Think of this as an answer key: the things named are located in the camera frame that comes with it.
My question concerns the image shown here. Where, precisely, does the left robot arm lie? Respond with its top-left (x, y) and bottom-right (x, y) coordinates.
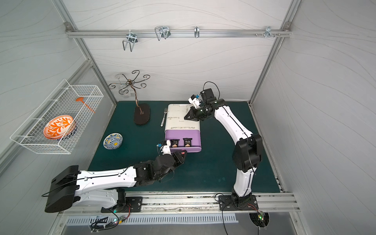
top-left (44, 150), bottom-right (187, 213)

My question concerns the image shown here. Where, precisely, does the white drawer cabinet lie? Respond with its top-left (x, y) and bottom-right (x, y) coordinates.
top-left (165, 104), bottom-right (200, 131)

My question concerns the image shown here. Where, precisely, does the metal hook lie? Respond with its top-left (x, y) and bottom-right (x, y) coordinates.
top-left (154, 26), bottom-right (171, 41)
top-left (255, 26), bottom-right (281, 38)
top-left (122, 31), bottom-right (138, 52)
top-left (194, 26), bottom-right (200, 38)

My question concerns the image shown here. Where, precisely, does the left wiring bundle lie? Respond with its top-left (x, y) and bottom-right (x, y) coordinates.
top-left (89, 215), bottom-right (124, 233)

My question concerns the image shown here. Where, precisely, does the aluminium top rail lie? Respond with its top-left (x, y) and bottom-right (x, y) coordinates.
top-left (66, 28), bottom-right (292, 39)

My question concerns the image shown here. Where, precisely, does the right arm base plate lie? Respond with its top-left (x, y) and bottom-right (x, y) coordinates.
top-left (215, 193), bottom-right (259, 211)

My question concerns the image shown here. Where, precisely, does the silver fork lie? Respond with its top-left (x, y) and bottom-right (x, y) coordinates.
top-left (160, 108), bottom-right (168, 127)

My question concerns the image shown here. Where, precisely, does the blue yellow patterned bowl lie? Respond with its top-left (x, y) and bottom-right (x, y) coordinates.
top-left (103, 133), bottom-right (123, 150)

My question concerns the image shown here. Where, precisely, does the black cookie packet two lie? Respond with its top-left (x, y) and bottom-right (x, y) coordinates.
top-left (183, 138), bottom-right (192, 147)

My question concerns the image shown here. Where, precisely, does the purple drawer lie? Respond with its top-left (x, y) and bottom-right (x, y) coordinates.
top-left (165, 129), bottom-right (202, 153)

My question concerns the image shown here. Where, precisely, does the black cookie packet one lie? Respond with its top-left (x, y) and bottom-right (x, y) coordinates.
top-left (170, 139), bottom-right (180, 148)

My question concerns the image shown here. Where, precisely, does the black metal mug tree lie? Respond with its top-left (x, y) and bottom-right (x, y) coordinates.
top-left (108, 70), bottom-right (151, 126)

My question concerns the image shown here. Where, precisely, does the white vent grille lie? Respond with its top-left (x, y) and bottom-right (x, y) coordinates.
top-left (66, 213), bottom-right (239, 226)

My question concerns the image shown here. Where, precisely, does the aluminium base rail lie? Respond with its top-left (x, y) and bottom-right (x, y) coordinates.
top-left (58, 191), bottom-right (301, 216)

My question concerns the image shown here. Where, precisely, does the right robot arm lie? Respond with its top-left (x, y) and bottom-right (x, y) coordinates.
top-left (185, 95), bottom-right (263, 198)

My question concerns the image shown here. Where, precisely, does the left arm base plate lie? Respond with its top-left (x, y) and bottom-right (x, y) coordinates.
top-left (100, 196), bottom-right (143, 213)

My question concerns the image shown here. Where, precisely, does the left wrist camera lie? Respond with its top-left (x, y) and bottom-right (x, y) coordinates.
top-left (157, 140), bottom-right (171, 156)

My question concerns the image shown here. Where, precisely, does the orange patterned plate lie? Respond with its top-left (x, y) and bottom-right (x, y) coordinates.
top-left (43, 115), bottom-right (76, 140)

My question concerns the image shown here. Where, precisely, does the orange spatula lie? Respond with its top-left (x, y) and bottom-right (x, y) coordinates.
top-left (75, 97), bottom-right (95, 113)

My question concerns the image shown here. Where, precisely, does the white wire basket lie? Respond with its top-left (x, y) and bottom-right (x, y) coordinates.
top-left (10, 80), bottom-right (104, 154)

